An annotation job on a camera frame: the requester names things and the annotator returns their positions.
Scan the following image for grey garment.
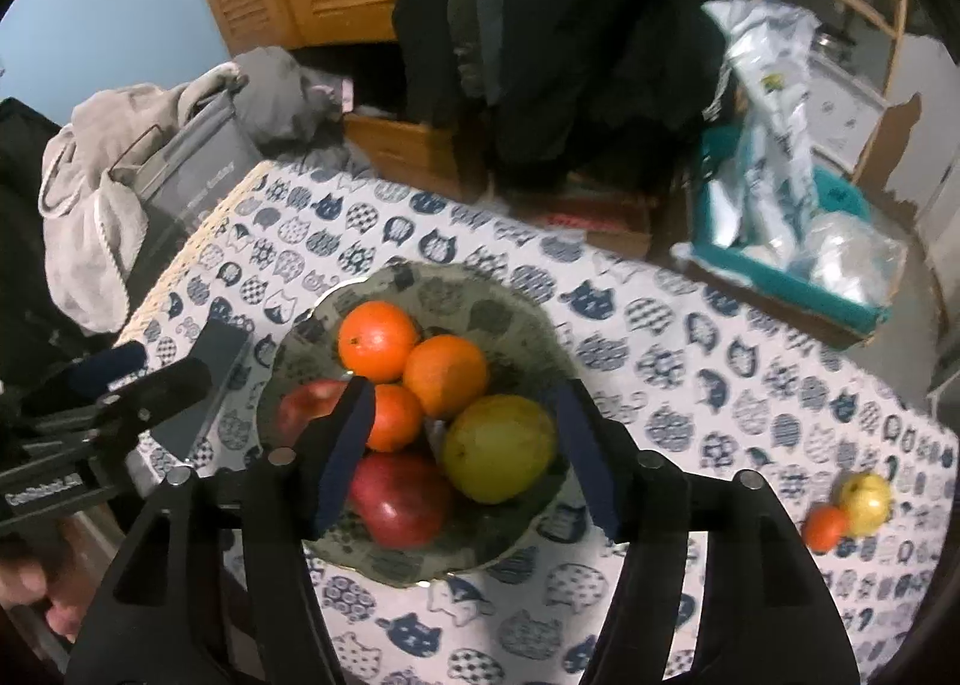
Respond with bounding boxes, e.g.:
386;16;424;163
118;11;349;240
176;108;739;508
232;46;355;154

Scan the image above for dark hanging clothing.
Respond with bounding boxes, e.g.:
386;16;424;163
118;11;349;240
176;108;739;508
390;0;751;191

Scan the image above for green patterned plate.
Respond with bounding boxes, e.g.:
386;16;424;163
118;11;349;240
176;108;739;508
255;263;593;588

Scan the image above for white box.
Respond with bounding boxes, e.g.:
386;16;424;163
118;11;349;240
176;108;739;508
806;47;890;169

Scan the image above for teal plastic basket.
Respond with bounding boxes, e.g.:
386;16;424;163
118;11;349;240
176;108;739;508
675;126;893;337

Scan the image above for clear plastic bag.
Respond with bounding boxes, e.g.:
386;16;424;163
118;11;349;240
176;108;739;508
806;212;908;307

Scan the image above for yellow apple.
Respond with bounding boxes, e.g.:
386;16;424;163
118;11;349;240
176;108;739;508
836;471;895;536

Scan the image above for cardboard box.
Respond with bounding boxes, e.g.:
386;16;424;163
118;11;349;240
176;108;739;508
517;182;661;259

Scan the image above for person's left hand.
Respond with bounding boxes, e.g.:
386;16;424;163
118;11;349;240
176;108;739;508
0;550;85;645

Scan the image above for yellow green pear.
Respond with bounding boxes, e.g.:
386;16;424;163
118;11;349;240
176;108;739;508
441;394;560;504

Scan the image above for dark red apple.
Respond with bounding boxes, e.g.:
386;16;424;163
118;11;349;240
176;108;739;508
346;451;455;549

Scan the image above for black bag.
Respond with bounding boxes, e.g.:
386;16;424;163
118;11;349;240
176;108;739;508
0;96;113;375

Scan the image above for wooden box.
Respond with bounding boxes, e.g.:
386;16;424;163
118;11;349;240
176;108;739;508
343;111;470;202

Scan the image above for small orange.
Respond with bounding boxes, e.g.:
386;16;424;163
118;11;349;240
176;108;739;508
366;383;425;453
801;505;848;555

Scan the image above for printed plastic bag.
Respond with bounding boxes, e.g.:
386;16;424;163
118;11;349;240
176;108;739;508
705;0;820;266

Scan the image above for white towel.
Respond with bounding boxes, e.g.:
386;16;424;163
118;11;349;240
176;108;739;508
37;81;241;337

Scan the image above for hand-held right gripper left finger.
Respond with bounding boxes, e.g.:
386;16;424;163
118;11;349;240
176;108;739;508
64;376;376;685

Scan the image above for large orange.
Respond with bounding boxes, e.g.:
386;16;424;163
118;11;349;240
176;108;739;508
403;335;490;420
337;300;421;384

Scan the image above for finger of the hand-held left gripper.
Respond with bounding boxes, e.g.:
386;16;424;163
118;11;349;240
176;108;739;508
19;355;215;462
15;342;149;416

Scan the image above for wooden shelf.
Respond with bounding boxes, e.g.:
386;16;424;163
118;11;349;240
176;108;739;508
754;0;912;184

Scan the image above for cat print tablecloth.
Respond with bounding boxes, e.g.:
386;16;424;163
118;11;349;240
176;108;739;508
112;160;960;685

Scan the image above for black smartphone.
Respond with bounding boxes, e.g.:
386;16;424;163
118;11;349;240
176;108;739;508
146;317;252;465

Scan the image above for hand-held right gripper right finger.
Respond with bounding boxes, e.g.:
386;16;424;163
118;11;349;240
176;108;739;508
556;377;863;685

